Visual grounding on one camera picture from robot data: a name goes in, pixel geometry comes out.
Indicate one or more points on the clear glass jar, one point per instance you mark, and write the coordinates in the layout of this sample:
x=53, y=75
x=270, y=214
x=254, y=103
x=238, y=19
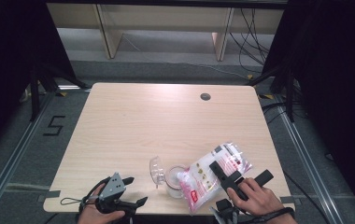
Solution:
x=172, y=183

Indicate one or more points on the black metal stand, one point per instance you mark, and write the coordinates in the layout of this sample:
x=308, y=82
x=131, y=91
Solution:
x=289, y=93
x=35, y=93

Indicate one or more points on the yellow and black tape piece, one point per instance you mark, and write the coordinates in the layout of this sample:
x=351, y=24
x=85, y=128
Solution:
x=249, y=76
x=266, y=96
x=62, y=94

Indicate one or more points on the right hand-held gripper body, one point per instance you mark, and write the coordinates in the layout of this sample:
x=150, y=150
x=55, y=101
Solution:
x=225, y=211

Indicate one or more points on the person's left hand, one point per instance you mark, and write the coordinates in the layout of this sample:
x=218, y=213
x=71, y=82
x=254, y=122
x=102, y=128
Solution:
x=97, y=217

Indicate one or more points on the black curtain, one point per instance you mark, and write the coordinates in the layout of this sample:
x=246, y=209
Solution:
x=337, y=77
x=7, y=62

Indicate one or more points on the clear plastic jar lid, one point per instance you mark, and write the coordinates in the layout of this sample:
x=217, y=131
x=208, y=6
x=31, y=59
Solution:
x=157, y=171

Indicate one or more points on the red and white snack pouch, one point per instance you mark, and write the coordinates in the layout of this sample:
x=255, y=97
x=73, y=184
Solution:
x=197, y=177

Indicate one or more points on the aluminium floor rail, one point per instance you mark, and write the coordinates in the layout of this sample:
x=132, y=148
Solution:
x=17, y=146
x=303, y=155

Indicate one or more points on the grey tape strip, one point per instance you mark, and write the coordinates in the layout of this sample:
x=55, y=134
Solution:
x=49, y=195
x=289, y=199

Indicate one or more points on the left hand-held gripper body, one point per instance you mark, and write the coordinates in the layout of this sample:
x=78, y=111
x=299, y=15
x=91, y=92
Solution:
x=112, y=188

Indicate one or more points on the person's right hand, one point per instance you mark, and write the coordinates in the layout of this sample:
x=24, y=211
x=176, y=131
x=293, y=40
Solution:
x=256, y=199

